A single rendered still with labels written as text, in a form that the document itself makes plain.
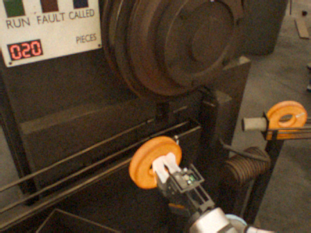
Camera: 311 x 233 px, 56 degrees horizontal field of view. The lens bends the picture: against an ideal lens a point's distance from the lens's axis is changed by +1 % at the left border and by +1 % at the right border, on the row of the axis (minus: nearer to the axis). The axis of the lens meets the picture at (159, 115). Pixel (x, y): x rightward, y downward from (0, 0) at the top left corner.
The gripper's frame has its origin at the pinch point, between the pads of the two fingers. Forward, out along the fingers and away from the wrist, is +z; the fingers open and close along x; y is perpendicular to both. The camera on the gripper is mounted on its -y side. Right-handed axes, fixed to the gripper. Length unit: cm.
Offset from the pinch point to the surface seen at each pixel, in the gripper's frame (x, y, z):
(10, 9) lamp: 22, 27, 37
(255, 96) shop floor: -174, -108, 62
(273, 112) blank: -61, -12, 1
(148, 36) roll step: -4.9, 25.5, 19.5
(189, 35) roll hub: -15.1, 26.2, 15.8
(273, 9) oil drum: -258, -74, 134
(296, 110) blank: -68, -9, -3
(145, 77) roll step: -5.3, 12.8, 18.0
